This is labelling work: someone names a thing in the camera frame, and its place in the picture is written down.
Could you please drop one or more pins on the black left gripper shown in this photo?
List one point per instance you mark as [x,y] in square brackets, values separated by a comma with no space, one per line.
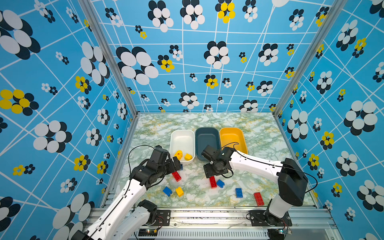
[172,167]

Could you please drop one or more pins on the blue lego centre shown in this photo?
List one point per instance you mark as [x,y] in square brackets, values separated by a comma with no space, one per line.
[220,184]

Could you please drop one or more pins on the blue lego front left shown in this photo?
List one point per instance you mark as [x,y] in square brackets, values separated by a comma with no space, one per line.
[167,191]

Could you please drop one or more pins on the yellow tall lego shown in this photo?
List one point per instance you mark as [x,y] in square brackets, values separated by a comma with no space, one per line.
[188,157]

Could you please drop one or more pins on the dark teal plastic bin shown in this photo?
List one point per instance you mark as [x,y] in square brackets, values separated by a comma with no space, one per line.
[206,136]

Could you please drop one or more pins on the small red lego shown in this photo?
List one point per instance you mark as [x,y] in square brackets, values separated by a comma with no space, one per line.
[259,199]

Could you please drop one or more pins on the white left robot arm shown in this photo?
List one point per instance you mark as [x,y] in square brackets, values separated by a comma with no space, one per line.
[117,222]

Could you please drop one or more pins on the aluminium corner post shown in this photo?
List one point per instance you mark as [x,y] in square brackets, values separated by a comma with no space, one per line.
[321,34]
[91,16]

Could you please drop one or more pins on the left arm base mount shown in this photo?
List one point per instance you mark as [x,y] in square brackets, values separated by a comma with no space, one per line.
[159,218]

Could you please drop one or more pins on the yellow plastic bin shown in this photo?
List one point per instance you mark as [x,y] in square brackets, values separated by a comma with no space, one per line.
[233,138]

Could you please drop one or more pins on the blue lego front right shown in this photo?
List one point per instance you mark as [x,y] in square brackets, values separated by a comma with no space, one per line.
[239,193]

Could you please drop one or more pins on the white plastic bin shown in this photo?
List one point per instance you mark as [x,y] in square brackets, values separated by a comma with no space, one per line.
[184,141]

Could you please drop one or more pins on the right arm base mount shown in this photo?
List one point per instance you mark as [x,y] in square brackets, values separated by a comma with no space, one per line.
[259,218]

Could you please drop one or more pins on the yellow lego front left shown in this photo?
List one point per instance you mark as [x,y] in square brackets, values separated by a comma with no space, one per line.
[179,191]

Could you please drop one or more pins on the aluminium corner post right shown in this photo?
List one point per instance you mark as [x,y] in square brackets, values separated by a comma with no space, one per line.
[321,34]

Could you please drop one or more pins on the yellow round lego piece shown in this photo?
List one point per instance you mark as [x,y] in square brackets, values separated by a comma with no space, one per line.
[179,155]

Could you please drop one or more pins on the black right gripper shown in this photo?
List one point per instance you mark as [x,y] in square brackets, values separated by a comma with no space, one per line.
[207,172]

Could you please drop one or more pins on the aluminium corner post left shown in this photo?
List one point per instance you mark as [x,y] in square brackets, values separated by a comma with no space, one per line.
[91,16]

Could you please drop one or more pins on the aluminium front rail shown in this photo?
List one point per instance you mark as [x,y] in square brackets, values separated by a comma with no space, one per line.
[308,223]

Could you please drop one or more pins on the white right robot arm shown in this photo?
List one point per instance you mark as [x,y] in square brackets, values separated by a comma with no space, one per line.
[287,174]

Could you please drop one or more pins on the red long lego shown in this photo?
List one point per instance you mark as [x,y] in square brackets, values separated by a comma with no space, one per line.
[213,182]
[177,176]

